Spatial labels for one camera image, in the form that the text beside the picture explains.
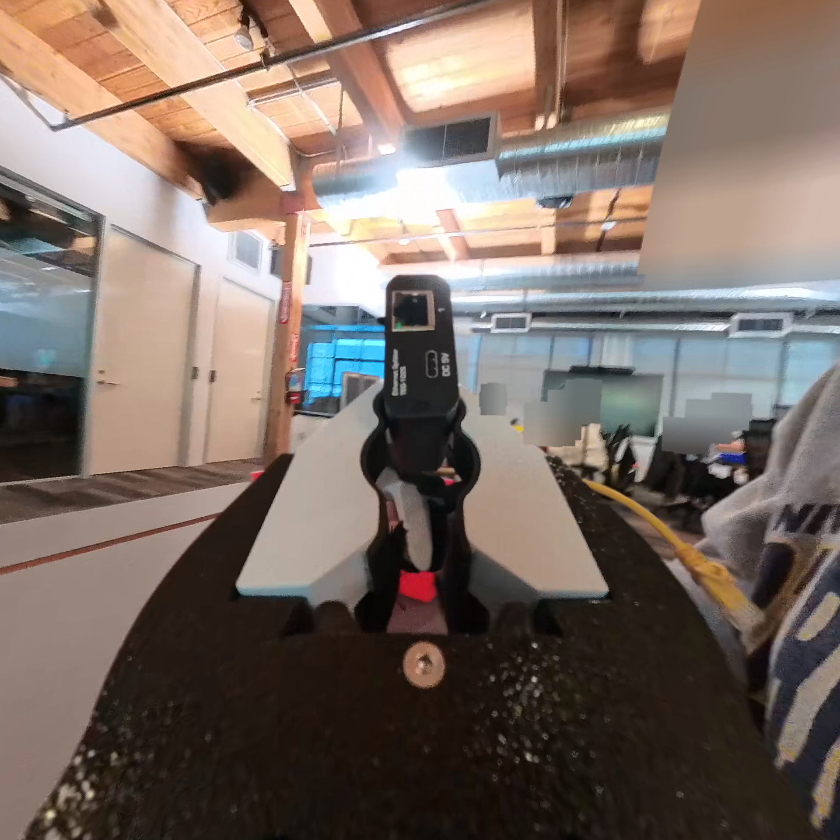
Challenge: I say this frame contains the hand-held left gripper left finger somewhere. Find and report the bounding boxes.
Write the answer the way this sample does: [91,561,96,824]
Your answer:
[235,386,391,606]

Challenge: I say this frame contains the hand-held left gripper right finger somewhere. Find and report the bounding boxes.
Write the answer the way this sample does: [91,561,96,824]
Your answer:
[451,382,609,608]

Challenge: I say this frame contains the black ethernet splitter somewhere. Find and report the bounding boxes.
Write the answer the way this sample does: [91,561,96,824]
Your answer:
[382,274,459,480]

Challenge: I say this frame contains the yellow ethernet cable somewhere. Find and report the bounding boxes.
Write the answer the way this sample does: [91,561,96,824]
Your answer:
[583,478,767,632]

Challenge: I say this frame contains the blue stacked crates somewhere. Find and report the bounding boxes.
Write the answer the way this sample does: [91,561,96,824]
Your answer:
[306,323,387,406]

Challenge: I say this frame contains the white door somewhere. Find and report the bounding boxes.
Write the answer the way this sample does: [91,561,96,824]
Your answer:
[87,225,200,475]
[202,277,278,465]

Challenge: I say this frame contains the person in grey sweatshirt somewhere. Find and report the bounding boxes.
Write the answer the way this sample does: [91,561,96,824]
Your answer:
[697,363,840,840]

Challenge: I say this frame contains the glass office window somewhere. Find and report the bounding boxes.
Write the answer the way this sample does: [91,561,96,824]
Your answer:
[0,167,106,485]

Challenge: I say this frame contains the metal vent grille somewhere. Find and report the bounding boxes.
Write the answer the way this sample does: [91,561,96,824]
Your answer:
[399,113,501,166]

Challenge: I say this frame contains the black ceiling pipe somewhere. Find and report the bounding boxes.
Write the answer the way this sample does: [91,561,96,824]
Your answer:
[51,0,500,132]

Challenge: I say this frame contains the wooden post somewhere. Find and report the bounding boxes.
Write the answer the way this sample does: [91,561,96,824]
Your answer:
[264,190,311,460]

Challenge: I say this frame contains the silver ventilation duct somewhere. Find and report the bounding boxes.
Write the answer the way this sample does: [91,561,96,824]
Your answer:
[311,108,672,206]
[386,252,643,293]

